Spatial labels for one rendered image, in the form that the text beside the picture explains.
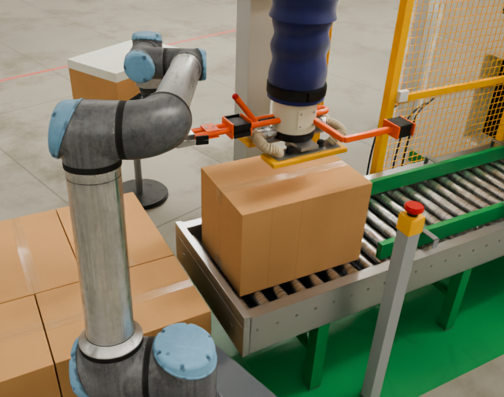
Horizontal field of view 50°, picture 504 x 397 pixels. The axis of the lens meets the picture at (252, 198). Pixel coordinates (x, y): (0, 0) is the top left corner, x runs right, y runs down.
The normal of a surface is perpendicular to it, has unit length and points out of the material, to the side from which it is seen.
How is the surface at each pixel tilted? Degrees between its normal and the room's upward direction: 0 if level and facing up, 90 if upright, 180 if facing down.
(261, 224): 90
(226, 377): 0
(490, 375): 0
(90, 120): 49
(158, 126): 67
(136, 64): 90
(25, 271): 0
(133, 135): 76
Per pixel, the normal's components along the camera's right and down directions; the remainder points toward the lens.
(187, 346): 0.12, -0.84
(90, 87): -0.55, 0.42
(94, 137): 0.01, 0.36
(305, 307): 0.47, 0.48
